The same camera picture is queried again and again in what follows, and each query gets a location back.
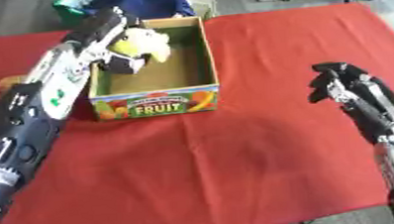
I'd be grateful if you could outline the blue bag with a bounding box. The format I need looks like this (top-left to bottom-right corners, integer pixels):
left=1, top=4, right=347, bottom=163
left=85, top=0, right=199, bottom=26

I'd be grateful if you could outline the beige bag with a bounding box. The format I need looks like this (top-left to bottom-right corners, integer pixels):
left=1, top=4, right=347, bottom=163
left=183, top=0, right=220, bottom=21

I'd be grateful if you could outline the green bag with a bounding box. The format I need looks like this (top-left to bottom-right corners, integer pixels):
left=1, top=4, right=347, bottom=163
left=51, top=0, right=104, bottom=23

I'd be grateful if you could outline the cardboard box with green inside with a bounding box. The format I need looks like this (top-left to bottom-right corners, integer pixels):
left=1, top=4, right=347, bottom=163
left=81, top=14, right=224, bottom=124

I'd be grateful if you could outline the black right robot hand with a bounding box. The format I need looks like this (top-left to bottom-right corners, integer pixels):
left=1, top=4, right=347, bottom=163
left=305, top=56, right=394, bottom=150

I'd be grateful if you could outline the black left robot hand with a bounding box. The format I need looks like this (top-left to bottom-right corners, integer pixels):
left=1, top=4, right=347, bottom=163
left=61, top=4, right=152, bottom=79

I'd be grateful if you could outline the yellow and white toy fruit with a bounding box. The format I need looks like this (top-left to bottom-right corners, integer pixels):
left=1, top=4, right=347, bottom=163
left=106, top=24, right=174, bottom=67

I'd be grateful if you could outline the tan round toy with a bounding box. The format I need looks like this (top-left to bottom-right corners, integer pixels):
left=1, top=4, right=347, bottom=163
left=0, top=74, right=31, bottom=96

